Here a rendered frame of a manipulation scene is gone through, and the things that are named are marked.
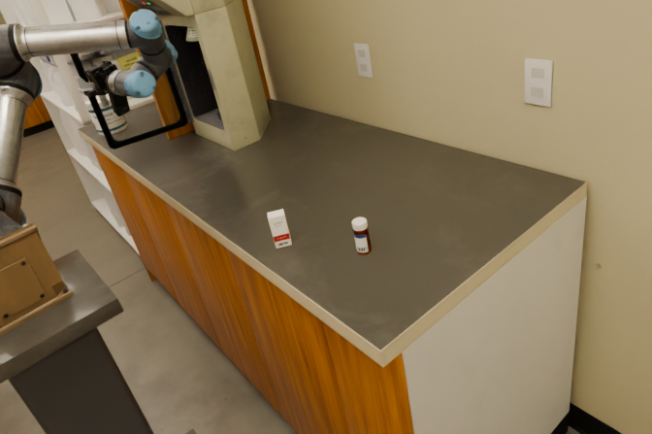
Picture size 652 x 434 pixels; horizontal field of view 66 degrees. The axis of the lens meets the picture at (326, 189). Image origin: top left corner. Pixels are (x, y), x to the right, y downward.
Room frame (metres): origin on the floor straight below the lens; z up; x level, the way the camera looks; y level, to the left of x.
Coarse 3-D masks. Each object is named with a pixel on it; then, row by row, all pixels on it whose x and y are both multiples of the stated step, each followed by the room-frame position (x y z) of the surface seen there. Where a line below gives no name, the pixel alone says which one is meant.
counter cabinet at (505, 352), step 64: (128, 192) 2.01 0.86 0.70; (192, 256) 1.50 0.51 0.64; (576, 256) 0.99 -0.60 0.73; (256, 320) 1.15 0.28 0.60; (320, 320) 0.83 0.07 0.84; (448, 320) 0.71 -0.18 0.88; (512, 320) 0.83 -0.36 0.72; (256, 384) 1.33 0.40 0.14; (320, 384) 0.90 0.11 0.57; (384, 384) 0.67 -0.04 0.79; (448, 384) 0.70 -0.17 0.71; (512, 384) 0.83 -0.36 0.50
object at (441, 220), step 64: (320, 128) 1.70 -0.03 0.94; (192, 192) 1.39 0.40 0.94; (256, 192) 1.30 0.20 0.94; (320, 192) 1.22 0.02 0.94; (384, 192) 1.15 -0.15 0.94; (448, 192) 1.08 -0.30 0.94; (512, 192) 1.02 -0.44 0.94; (576, 192) 0.98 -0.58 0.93; (256, 256) 0.98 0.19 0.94; (320, 256) 0.92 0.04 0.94; (384, 256) 0.88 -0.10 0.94; (448, 256) 0.83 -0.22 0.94; (512, 256) 0.83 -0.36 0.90; (384, 320) 0.69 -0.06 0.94
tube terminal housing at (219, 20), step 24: (192, 0) 1.65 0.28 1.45; (216, 0) 1.70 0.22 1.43; (240, 0) 1.88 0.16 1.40; (168, 24) 1.85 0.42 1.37; (192, 24) 1.68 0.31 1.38; (216, 24) 1.68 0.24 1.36; (240, 24) 1.81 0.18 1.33; (216, 48) 1.67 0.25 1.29; (240, 48) 1.75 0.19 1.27; (216, 72) 1.66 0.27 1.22; (240, 72) 1.70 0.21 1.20; (216, 96) 1.66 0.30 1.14; (240, 96) 1.69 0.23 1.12; (264, 96) 1.89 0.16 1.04; (240, 120) 1.68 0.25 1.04; (264, 120) 1.81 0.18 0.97; (240, 144) 1.66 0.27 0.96
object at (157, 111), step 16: (96, 64) 1.80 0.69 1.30; (128, 64) 1.84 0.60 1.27; (160, 80) 1.88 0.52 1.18; (96, 96) 1.79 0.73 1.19; (128, 96) 1.83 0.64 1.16; (160, 96) 1.87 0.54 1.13; (112, 112) 1.80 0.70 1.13; (128, 112) 1.82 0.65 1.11; (144, 112) 1.84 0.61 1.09; (160, 112) 1.86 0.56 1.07; (176, 112) 1.88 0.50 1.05; (112, 128) 1.79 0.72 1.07; (128, 128) 1.81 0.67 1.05; (144, 128) 1.83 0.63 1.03
